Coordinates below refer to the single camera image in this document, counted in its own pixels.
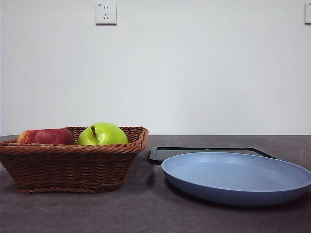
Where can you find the brown wicker basket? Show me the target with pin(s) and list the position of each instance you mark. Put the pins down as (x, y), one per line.
(68, 167)

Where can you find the red apple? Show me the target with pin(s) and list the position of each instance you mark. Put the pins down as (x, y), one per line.
(46, 136)

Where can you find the blue round plate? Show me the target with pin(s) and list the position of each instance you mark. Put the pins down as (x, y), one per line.
(230, 174)

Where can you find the green apple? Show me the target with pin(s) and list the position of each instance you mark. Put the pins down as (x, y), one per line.
(109, 134)

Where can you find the white wall socket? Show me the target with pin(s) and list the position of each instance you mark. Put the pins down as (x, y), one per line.
(106, 14)

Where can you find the white wall plate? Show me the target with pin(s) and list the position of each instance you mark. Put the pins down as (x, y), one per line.
(308, 14)

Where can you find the black rectangular tray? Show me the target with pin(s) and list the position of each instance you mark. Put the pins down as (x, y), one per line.
(158, 155)

